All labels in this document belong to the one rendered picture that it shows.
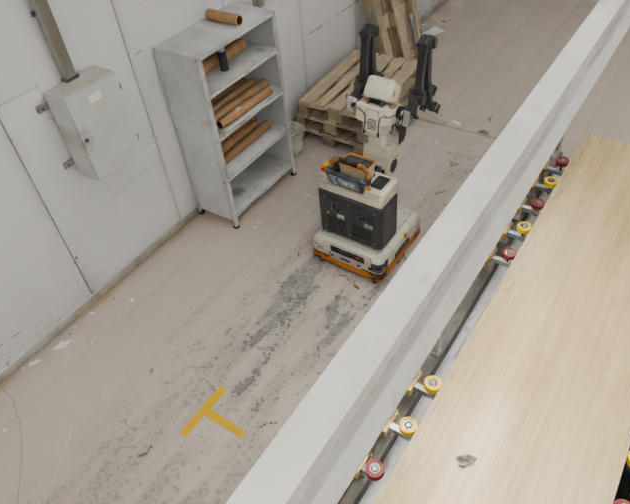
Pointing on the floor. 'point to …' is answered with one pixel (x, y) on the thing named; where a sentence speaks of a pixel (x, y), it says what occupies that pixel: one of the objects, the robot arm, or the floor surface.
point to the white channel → (414, 286)
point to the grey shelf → (170, 66)
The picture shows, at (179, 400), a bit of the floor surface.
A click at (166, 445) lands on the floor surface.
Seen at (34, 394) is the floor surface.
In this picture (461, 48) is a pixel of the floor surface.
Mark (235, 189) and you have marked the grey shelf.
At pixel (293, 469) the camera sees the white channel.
